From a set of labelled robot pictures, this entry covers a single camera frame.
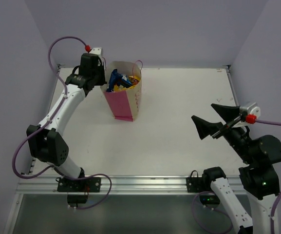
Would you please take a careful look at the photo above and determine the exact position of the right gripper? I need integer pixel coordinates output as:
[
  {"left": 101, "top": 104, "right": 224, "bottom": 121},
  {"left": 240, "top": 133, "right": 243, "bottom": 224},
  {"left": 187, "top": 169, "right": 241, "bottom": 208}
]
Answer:
[{"left": 192, "top": 102, "right": 256, "bottom": 164}]

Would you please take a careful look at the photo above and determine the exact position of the pink beige paper bag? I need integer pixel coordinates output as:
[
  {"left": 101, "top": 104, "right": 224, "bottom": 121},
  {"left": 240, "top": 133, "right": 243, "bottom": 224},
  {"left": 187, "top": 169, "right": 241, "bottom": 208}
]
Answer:
[{"left": 101, "top": 61, "right": 142, "bottom": 122}]

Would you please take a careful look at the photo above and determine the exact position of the blue M&M snack packet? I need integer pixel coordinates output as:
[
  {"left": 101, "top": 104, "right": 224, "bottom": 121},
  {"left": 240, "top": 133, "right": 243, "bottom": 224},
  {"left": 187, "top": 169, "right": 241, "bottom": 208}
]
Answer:
[{"left": 119, "top": 74, "right": 132, "bottom": 88}]

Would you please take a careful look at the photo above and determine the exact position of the yellow M&M snack packet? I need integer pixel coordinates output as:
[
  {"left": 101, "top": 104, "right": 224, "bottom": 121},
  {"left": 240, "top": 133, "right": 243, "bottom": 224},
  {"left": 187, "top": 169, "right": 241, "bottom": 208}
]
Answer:
[{"left": 128, "top": 76, "right": 141, "bottom": 86}]

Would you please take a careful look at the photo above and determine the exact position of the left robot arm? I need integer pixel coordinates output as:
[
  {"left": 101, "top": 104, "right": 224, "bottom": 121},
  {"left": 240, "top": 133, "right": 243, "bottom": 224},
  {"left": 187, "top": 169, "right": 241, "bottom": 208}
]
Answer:
[{"left": 26, "top": 52, "right": 106, "bottom": 192}]

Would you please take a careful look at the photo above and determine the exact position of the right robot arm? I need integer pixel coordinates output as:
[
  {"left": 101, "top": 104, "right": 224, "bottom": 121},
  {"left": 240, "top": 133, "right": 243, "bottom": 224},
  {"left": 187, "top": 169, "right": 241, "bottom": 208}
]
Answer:
[{"left": 191, "top": 102, "right": 281, "bottom": 234}]

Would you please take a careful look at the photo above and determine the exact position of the dark blue snack packet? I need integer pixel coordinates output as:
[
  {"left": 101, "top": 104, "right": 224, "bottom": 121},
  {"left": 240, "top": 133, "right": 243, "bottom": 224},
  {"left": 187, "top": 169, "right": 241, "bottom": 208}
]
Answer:
[{"left": 106, "top": 69, "right": 122, "bottom": 92}]

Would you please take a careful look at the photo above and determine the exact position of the right black controller box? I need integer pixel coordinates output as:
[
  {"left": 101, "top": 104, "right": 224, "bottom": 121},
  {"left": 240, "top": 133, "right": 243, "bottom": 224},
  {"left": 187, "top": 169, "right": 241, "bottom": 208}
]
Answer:
[{"left": 199, "top": 194, "right": 220, "bottom": 206}]

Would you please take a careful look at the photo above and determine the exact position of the black controller box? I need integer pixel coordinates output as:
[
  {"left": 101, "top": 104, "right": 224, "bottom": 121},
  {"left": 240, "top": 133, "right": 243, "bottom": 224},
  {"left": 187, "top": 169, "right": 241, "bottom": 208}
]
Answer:
[
  {"left": 199, "top": 194, "right": 220, "bottom": 206},
  {"left": 67, "top": 194, "right": 88, "bottom": 207}
]

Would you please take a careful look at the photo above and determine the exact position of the left black controller box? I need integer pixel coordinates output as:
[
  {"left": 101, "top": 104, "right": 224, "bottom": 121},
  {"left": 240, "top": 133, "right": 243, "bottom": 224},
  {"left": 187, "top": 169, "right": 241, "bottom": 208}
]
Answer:
[{"left": 67, "top": 194, "right": 88, "bottom": 207}]

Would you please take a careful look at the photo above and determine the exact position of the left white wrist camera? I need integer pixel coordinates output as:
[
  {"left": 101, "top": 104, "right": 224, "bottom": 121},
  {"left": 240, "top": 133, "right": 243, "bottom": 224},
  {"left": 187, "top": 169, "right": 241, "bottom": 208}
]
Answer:
[{"left": 89, "top": 47, "right": 103, "bottom": 59}]

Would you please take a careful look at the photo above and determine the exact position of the right black base bracket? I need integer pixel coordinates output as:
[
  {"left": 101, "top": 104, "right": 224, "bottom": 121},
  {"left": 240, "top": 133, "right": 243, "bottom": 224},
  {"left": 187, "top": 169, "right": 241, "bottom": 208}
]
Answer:
[{"left": 186, "top": 170, "right": 205, "bottom": 193}]

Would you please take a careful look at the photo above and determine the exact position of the black base bracket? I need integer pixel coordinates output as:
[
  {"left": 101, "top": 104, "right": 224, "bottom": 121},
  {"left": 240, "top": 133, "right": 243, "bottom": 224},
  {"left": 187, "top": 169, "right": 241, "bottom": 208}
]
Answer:
[
  {"left": 56, "top": 177, "right": 101, "bottom": 193},
  {"left": 186, "top": 170, "right": 205, "bottom": 193}
]

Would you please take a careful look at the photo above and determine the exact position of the left black base bracket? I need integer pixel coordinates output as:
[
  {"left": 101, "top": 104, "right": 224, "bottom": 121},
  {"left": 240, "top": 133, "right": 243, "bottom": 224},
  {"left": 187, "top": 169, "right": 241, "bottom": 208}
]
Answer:
[{"left": 56, "top": 177, "right": 101, "bottom": 193}]

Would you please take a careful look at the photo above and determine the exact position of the aluminium mounting rail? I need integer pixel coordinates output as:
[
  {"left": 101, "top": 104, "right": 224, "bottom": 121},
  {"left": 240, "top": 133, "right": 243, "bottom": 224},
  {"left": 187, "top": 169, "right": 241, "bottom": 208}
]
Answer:
[{"left": 16, "top": 175, "right": 189, "bottom": 195}]

